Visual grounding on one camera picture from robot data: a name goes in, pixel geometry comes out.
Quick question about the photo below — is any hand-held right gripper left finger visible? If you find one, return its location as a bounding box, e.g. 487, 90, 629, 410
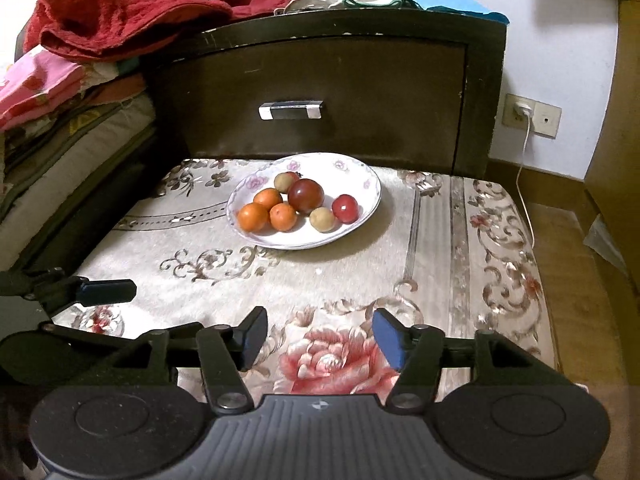
97, 306, 269, 417

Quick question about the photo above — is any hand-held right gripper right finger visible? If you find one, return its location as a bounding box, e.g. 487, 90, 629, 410
372, 308, 567, 416

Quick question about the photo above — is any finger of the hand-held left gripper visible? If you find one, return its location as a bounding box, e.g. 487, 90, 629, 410
0, 269, 137, 314
42, 323, 152, 354

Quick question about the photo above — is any orange tangerine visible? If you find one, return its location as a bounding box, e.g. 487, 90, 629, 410
269, 202, 300, 233
237, 202, 271, 234
253, 188, 284, 209

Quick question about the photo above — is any large dark red tomato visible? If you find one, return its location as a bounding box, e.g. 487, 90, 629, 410
287, 178, 324, 214

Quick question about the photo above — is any white floral plate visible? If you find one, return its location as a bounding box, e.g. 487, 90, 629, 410
226, 152, 382, 251

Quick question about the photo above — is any floral table cloth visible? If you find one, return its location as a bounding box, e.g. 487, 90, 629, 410
0, 157, 559, 411

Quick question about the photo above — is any stacked mattress bedding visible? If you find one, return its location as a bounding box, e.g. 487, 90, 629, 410
0, 60, 157, 257

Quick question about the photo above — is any pink floral blanket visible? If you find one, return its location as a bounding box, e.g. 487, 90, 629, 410
0, 47, 87, 132

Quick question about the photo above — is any dark wooden nightstand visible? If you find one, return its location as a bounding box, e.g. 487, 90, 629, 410
142, 7, 511, 179

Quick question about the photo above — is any red knitted blanket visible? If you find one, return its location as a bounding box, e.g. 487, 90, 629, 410
22, 0, 282, 59

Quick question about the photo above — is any wooden wardrobe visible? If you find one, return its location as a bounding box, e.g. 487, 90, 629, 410
582, 0, 640, 283

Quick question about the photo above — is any blue cloth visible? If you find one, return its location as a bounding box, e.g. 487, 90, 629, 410
405, 0, 511, 24

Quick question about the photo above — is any silver drawer handle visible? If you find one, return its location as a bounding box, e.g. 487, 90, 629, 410
258, 101, 324, 121

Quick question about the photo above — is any white charger plug with cable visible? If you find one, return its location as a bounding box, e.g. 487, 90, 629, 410
513, 102, 539, 252

